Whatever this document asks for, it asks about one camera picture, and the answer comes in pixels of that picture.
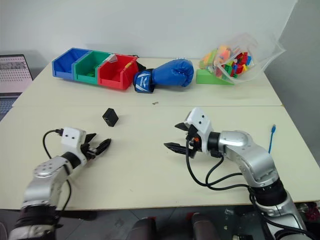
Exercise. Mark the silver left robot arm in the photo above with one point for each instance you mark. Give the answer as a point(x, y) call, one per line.
point(45, 172)

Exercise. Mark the small metal screw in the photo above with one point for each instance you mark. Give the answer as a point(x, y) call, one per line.
point(155, 102)

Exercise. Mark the dark red object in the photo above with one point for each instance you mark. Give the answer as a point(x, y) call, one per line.
point(313, 211)

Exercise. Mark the green toy bricks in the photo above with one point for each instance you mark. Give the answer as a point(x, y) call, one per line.
point(90, 74)

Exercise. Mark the green plastic storage bin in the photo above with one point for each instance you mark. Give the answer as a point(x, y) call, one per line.
point(85, 70)

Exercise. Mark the red plastic storage bin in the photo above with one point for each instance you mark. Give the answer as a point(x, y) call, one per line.
point(112, 78)

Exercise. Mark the blue boxing glove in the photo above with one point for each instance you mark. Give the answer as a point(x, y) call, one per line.
point(172, 72)

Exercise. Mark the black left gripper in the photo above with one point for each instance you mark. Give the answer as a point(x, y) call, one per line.
point(89, 150)

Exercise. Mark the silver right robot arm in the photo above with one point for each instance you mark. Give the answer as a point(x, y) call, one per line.
point(250, 155)

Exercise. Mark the green wedge block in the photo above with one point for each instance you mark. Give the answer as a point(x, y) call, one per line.
point(207, 78)

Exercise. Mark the small white grey item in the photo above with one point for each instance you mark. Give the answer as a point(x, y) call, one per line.
point(113, 59)

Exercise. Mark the small black box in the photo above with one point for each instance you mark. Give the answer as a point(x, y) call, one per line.
point(111, 118)

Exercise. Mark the blue plastic storage bin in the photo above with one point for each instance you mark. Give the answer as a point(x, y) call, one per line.
point(62, 67)

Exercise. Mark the grey laptop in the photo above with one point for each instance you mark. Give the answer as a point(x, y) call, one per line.
point(12, 72)

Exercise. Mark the dark rounded shape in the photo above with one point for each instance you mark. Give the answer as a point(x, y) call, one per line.
point(143, 230)

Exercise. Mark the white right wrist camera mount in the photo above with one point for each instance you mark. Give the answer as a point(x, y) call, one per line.
point(200, 120)

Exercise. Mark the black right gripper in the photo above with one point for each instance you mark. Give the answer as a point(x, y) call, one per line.
point(192, 147)

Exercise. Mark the clear bag of toy bricks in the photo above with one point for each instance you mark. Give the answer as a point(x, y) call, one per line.
point(237, 62)

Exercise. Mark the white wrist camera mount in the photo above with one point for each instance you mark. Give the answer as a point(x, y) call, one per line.
point(71, 137)
point(200, 120)

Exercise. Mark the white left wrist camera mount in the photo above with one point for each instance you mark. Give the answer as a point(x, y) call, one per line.
point(71, 137)

